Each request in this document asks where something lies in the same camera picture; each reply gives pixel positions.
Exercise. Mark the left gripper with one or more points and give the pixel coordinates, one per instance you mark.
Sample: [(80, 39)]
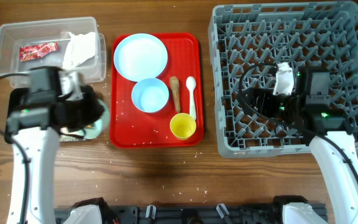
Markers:
[(99, 109)]

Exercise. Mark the yellow plastic cup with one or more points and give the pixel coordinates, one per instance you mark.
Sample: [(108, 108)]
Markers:
[(182, 126)]

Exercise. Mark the white napkin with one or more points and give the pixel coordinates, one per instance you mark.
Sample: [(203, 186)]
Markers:
[(79, 49)]

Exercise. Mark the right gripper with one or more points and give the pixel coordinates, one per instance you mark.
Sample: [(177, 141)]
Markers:
[(265, 96)]

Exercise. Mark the brown carrot-shaped food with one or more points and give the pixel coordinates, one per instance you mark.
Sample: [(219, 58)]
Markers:
[(175, 89)]

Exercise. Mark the white plastic spoon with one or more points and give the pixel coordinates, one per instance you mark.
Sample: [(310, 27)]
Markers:
[(191, 85)]

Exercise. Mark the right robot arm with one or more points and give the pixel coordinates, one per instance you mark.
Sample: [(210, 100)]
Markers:
[(301, 101)]

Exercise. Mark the white rice pile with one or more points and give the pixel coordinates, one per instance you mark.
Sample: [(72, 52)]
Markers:
[(64, 137)]

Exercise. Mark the mint green bowl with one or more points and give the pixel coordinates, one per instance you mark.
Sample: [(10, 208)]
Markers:
[(99, 125)]

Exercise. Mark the red serving tray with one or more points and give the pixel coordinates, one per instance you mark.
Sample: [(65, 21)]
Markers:
[(131, 128)]

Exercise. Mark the black plastic tray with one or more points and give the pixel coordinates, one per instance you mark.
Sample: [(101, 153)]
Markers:
[(30, 109)]

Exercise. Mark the light blue plate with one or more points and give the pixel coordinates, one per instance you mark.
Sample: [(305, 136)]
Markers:
[(140, 56)]

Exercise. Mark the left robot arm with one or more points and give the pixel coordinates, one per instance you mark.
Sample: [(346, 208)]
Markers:
[(34, 152)]

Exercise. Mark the red snack wrapper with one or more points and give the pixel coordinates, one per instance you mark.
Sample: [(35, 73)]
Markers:
[(33, 52)]

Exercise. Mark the grey dishwasher rack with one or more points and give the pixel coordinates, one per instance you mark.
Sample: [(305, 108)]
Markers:
[(244, 36)]

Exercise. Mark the light blue bowl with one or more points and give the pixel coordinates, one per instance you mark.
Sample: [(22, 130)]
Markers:
[(150, 95)]

